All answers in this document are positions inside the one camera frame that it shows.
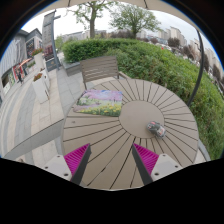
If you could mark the white planter with flowers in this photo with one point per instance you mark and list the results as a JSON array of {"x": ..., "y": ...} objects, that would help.
[{"x": 40, "y": 88}]

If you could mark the brown slatted patio chair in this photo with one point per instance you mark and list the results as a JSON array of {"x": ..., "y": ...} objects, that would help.
[{"x": 99, "y": 68}]

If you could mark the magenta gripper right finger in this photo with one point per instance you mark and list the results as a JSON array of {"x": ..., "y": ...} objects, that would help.
[{"x": 152, "y": 166}]

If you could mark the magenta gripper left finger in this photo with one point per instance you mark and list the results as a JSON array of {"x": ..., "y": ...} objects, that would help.
[{"x": 71, "y": 166}]

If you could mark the tall grey advertising banner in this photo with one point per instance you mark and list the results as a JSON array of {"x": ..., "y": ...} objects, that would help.
[{"x": 49, "y": 49}]

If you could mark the grey car-shaped computer mouse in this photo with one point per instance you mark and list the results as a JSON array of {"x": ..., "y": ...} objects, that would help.
[{"x": 156, "y": 128}]

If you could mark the trimmed green hedge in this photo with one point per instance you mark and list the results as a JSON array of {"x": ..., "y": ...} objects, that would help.
[{"x": 144, "y": 61}]

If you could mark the far white flower planter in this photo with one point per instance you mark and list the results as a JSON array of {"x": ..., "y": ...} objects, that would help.
[{"x": 38, "y": 57}]

